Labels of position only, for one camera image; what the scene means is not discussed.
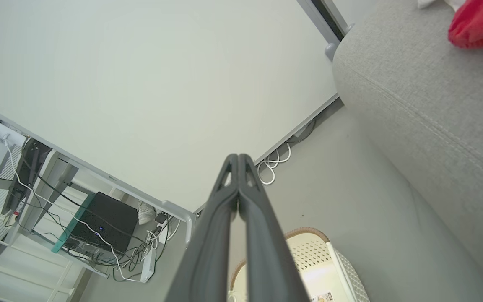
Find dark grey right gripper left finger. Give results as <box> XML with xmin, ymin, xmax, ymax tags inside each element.
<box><xmin>164</xmin><ymin>154</ymin><xmax>240</xmax><ymax>302</ymax></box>

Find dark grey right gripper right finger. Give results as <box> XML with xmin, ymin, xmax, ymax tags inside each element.
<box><xmin>238</xmin><ymin>154</ymin><xmax>312</xmax><ymax>302</ymax></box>

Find red jersey black white stripes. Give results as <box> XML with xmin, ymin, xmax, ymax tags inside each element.
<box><xmin>448</xmin><ymin>0</ymin><xmax>483</xmax><ymax>49</ymax></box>

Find cream plastic laundry basket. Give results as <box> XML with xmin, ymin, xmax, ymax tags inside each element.
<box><xmin>228</xmin><ymin>227</ymin><xmax>370</xmax><ymax>302</ymax></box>

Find white power strip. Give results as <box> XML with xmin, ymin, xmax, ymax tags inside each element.
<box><xmin>140</xmin><ymin>247</ymin><xmax>157</xmax><ymax>283</ymax></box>

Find white sneaker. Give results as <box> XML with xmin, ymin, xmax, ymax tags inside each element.
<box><xmin>137</xmin><ymin>202</ymin><xmax>157</xmax><ymax>226</ymax></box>

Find black computer tower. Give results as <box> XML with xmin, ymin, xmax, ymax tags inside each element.
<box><xmin>66</xmin><ymin>192</ymin><xmax>139</xmax><ymax>255</ymax></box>

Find teal top desk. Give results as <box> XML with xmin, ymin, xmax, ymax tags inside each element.
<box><xmin>17</xmin><ymin>151</ymin><xmax>112</xmax><ymax>278</ymax></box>

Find black monitor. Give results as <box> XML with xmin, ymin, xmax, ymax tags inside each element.
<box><xmin>1</xmin><ymin>138</ymin><xmax>52</xmax><ymax>215</ymax></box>

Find grey fabric sofa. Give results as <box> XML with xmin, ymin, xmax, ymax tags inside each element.
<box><xmin>332</xmin><ymin>0</ymin><xmax>483</xmax><ymax>302</ymax></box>

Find black cable bundle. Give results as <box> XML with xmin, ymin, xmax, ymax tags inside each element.
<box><xmin>17</xmin><ymin>138</ymin><xmax>173</xmax><ymax>273</ymax></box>

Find coiled white cable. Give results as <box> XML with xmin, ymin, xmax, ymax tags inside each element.
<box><xmin>257</xmin><ymin>142</ymin><xmax>292</xmax><ymax>185</ymax></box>

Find grey floor cable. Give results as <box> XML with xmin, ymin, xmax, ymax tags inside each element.
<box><xmin>288</xmin><ymin>119</ymin><xmax>317</xmax><ymax>146</ymax></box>

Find white power cable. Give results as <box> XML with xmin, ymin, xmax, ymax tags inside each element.
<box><xmin>3</xmin><ymin>138</ymin><xmax>181</xmax><ymax>282</ymax></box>

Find grey partition frame black stripe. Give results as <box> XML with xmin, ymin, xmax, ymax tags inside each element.
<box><xmin>297</xmin><ymin>0</ymin><xmax>354</xmax><ymax>61</ymax></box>

